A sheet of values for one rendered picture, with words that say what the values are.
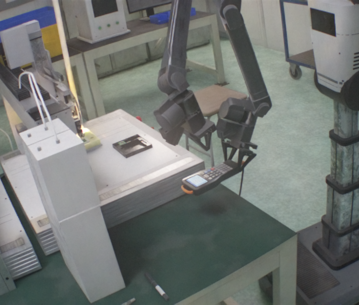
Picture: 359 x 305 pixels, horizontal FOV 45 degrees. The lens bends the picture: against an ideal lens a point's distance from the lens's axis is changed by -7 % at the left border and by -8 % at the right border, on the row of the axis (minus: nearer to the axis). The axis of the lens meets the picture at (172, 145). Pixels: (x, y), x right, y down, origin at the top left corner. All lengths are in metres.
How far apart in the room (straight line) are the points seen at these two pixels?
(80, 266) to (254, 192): 1.92
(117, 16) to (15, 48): 2.59
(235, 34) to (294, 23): 4.18
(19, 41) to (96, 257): 0.96
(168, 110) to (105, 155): 0.61
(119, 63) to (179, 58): 4.44
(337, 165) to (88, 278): 1.04
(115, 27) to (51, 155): 3.35
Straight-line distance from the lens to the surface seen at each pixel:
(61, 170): 1.10
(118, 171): 1.70
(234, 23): 1.22
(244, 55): 1.33
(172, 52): 1.32
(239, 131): 1.50
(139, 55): 5.84
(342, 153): 1.77
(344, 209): 1.90
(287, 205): 2.86
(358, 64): 1.59
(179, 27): 1.36
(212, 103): 3.13
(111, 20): 4.34
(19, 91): 1.46
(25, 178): 1.85
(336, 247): 2.00
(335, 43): 1.55
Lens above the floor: 1.66
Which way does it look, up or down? 27 degrees down
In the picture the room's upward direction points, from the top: 10 degrees counter-clockwise
